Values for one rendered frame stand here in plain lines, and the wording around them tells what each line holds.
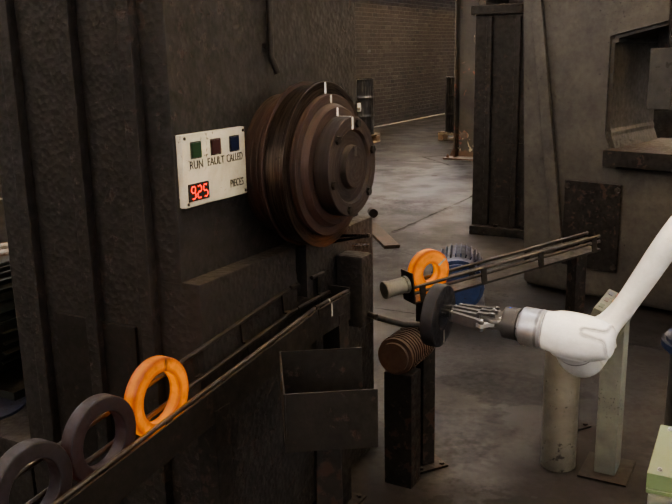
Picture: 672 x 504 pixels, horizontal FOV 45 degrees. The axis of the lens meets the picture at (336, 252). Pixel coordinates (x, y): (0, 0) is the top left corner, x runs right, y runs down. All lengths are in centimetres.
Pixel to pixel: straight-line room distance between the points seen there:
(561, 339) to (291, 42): 118
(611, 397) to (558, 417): 19
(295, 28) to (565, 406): 153
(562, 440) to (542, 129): 240
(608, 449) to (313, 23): 171
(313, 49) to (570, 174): 262
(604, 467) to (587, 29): 261
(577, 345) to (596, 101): 304
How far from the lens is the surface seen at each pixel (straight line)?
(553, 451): 299
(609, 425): 295
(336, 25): 270
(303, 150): 219
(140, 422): 187
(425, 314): 194
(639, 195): 474
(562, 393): 289
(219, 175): 214
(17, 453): 164
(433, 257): 274
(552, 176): 492
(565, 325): 188
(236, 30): 224
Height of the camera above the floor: 142
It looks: 14 degrees down
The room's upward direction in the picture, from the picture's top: 1 degrees counter-clockwise
